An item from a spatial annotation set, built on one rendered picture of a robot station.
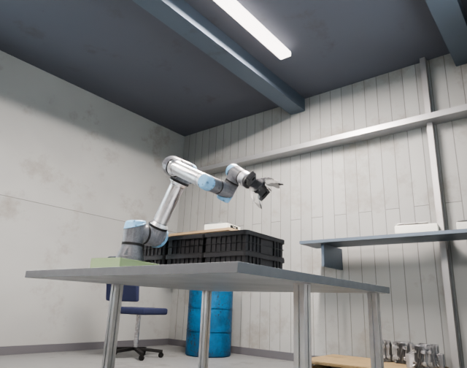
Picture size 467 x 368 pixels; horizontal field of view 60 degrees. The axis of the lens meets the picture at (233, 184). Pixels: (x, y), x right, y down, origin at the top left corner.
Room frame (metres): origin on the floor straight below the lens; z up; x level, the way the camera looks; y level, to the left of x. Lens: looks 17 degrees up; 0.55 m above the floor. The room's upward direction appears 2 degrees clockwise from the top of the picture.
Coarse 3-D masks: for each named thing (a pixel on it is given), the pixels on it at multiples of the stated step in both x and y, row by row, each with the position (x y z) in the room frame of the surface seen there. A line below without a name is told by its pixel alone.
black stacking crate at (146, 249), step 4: (168, 244) 2.48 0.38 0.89; (144, 248) 2.57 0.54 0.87; (148, 248) 2.55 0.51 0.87; (152, 248) 2.54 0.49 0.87; (156, 248) 2.51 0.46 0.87; (160, 248) 2.49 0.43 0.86; (164, 248) 2.47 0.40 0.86; (168, 248) 2.49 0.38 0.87; (144, 252) 2.58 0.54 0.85; (148, 252) 2.56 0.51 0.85; (152, 252) 2.54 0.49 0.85; (156, 252) 2.51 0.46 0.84; (160, 252) 2.49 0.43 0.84; (164, 252) 2.47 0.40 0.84
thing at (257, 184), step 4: (244, 180) 1.87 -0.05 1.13; (256, 180) 1.83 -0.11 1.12; (260, 180) 1.82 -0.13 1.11; (244, 184) 1.88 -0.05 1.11; (252, 184) 1.84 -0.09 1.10; (256, 184) 1.82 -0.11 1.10; (260, 184) 1.81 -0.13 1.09; (264, 184) 1.82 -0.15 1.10; (252, 188) 1.83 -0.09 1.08; (256, 188) 1.81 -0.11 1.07; (260, 188) 1.82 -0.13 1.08; (264, 188) 1.84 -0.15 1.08; (268, 188) 1.88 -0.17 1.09; (256, 192) 1.82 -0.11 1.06; (260, 192) 1.84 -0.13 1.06; (264, 192) 1.85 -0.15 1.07; (268, 192) 1.86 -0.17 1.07; (260, 196) 1.85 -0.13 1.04; (264, 196) 1.86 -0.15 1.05; (260, 200) 1.87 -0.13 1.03
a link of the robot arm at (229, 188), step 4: (228, 180) 1.94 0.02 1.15; (224, 184) 1.92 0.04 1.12; (228, 184) 1.95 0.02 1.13; (232, 184) 1.94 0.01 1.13; (224, 188) 1.92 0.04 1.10; (228, 188) 1.94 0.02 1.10; (232, 188) 1.95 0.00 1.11; (236, 188) 1.98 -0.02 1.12; (220, 192) 1.92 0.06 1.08; (224, 192) 1.94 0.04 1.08; (228, 192) 1.95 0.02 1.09; (232, 192) 1.97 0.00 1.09; (220, 196) 1.97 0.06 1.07; (224, 196) 1.97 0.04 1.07; (228, 196) 1.97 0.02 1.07; (232, 196) 2.00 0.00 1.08; (224, 200) 1.98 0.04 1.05; (228, 200) 1.99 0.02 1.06
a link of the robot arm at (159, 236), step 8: (184, 160) 2.17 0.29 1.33; (176, 176) 2.17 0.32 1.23; (176, 184) 2.21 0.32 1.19; (184, 184) 2.21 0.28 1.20; (168, 192) 2.24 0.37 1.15; (176, 192) 2.23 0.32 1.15; (168, 200) 2.25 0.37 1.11; (176, 200) 2.26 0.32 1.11; (160, 208) 2.28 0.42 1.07; (168, 208) 2.26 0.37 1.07; (160, 216) 2.28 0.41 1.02; (168, 216) 2.29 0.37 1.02; (152, 224) 2.29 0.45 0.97; (160, 224) 2.29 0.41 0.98; (152, 232) 2.28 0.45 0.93; (160, 232) 2.30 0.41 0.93; (152, 240) 2.30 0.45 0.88; (160, 240) 2.33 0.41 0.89
